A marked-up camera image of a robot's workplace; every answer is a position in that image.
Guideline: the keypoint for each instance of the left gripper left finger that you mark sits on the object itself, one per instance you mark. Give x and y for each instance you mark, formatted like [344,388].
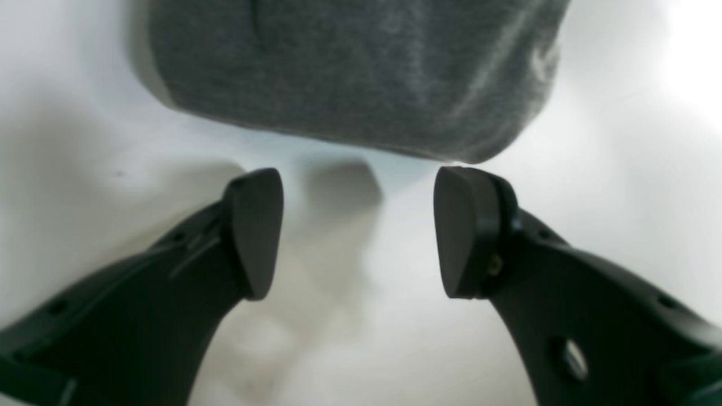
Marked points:
[137,331]

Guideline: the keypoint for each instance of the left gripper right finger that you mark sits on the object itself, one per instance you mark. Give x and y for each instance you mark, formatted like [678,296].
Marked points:
[588,331]

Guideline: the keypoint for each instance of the grey T-shirt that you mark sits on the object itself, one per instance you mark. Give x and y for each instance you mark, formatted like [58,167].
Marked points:
[454,81]

